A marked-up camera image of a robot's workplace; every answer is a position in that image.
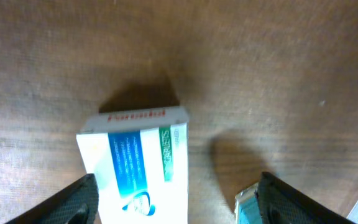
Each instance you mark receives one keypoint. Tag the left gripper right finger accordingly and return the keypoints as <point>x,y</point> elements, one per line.
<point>280,203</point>

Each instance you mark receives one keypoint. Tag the small gold-lid jar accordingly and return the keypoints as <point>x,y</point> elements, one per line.
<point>247,209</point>

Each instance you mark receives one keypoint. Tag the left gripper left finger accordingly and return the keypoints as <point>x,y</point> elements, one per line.
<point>76,203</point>

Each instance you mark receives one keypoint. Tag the white Panadol box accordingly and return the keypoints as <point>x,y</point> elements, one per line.
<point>140,161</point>

